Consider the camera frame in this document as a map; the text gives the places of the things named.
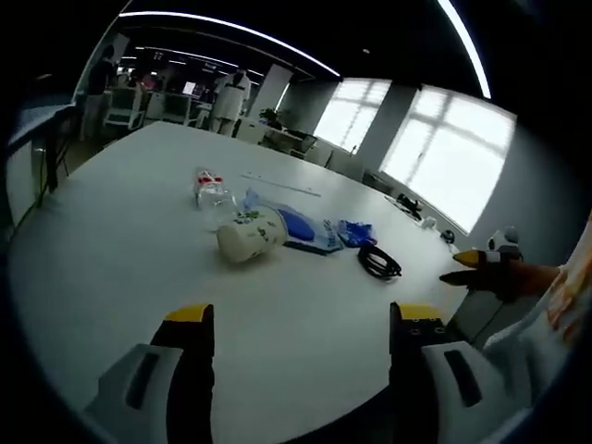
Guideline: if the narrow bright window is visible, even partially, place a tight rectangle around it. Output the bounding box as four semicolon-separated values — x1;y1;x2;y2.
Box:
314;78;392;152

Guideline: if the wet wipes packet blue lid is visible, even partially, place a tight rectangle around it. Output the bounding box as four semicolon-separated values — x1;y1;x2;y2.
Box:
243;187;346;254

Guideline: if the white printed paper cup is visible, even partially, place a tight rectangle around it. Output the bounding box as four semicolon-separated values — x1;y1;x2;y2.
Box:
216;207;290;265

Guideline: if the curved ceiling light strip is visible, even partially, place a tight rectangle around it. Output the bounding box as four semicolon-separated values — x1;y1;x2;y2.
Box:
117;11;339;78

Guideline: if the person's white printed shirt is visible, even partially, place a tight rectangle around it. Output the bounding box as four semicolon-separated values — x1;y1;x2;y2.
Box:
480;207;592;408

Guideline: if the white table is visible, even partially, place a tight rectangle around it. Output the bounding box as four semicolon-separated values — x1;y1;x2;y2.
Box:
6;120;468;444

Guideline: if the green potted plant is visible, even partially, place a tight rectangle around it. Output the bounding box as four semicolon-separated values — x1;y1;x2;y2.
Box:
259;106;283;129

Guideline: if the flat white strip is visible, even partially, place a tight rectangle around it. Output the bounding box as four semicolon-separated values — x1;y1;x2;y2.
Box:
240;171;321;198

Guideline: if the blue plastic bag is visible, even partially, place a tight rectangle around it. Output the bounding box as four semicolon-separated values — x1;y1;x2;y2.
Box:
337;219;378;246

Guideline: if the open laptop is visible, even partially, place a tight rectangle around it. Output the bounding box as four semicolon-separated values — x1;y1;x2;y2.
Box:
8;104;80;145

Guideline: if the black device on table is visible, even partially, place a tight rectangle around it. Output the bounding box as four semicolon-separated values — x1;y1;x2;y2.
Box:
396;192;423;221

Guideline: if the white office chair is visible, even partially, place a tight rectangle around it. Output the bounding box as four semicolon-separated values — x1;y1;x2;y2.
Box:
104;87;147;130
161;92;195;126

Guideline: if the clear plastic water bottle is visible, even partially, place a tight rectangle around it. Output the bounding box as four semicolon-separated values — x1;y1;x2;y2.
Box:
191;166;240;232

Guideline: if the black cable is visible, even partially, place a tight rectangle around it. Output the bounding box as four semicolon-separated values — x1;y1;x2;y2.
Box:
357;242;403;280

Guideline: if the large bright window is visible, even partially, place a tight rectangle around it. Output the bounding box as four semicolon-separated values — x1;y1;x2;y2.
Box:
381;85;517;235

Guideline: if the white office desk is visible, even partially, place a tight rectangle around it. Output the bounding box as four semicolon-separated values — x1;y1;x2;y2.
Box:
240;117;320;156

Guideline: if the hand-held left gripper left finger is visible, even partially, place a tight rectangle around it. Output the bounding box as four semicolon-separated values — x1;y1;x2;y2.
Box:
82;302;216;444

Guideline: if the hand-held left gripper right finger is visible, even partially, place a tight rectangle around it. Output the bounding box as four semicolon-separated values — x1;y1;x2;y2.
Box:
389;301;533;444

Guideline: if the black tripod stand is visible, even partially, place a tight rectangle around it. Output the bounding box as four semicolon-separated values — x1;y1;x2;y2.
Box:
31;110;75;209

